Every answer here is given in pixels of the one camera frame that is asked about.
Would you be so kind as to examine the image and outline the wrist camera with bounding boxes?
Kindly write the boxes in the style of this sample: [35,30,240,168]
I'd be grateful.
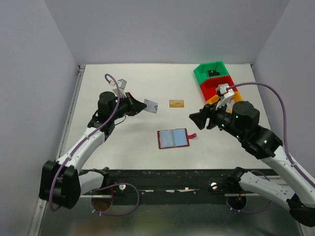
[109,79,127,97]
[216,83,234,110]

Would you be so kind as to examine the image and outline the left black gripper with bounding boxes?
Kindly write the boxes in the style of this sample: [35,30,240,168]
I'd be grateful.
[110,92,147,121]

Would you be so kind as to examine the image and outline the yellow plastic bin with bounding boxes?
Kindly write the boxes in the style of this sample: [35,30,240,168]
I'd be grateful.
[206,91,242,113]

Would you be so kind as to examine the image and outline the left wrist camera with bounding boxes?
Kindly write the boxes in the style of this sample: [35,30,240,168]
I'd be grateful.
[109,79,127,97]

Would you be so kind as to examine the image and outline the aluminium rail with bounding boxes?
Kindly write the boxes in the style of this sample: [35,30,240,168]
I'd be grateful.
[55,65,86,160]
[36,176,286,200]

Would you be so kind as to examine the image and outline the red plastic bin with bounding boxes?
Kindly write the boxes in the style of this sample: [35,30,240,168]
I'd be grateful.
[200,75,234,102]

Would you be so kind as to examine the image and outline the white VIP card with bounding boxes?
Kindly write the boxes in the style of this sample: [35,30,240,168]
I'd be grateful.
[144,99,158,114]

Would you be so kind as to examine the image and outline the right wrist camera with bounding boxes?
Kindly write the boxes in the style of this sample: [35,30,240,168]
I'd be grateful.
[216,83,234,110]

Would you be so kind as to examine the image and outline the black item in green bin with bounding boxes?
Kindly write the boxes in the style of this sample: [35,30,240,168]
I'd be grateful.
[208,70,220,77]

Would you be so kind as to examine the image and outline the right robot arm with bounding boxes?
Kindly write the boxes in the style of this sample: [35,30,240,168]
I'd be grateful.
[189,101,315,227]

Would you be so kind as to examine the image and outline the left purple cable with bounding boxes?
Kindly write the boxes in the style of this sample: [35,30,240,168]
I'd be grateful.
[49,73,140,217]

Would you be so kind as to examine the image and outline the green plastic bin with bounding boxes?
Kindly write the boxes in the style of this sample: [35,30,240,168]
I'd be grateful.
[193,61,229,84]

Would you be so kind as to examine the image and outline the aluminium left side rail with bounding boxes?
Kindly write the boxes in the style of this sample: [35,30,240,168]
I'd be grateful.
[55,65,86,160]

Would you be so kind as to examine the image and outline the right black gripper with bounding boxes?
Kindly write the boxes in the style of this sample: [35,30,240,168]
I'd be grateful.
[188,97,244,140]

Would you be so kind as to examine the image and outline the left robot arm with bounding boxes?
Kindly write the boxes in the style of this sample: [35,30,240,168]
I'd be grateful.
[39,91,147,209]

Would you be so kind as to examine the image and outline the gold credit card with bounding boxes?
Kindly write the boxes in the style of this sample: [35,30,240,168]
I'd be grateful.
[169,100,185,108]

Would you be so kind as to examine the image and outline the red leather card holder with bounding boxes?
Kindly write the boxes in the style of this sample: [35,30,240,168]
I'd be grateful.
[157,128,197,149]

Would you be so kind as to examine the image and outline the aluminium front rail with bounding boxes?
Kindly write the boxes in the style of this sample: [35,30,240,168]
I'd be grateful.
[36,176,286,200]

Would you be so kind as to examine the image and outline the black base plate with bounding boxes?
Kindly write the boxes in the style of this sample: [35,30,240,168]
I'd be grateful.
[78,169,279,206]

